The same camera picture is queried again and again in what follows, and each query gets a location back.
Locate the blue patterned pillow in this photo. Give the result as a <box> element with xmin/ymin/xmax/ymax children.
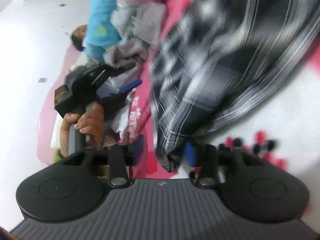
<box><xmin>85</xmin><ymin>0</ymin><xmax>121</xmax><ymax>61</ymax></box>

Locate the grey hoodie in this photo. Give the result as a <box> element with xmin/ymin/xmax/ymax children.
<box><xmin>104</xmin><ymin>2</ymin><xmax>167</xmax><ymax>68</ymax></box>

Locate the black white plaid shirt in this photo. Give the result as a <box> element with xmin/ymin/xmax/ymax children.
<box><xmin>150</xmin><ymin>0</ymin><xmax>319</xmax><ymax>172</ymax></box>

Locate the person's left hand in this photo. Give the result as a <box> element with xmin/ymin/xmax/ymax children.
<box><xmin>60</xmin><ymin>104</ymin><xmax>104</xmax><ymax>157</ymax></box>

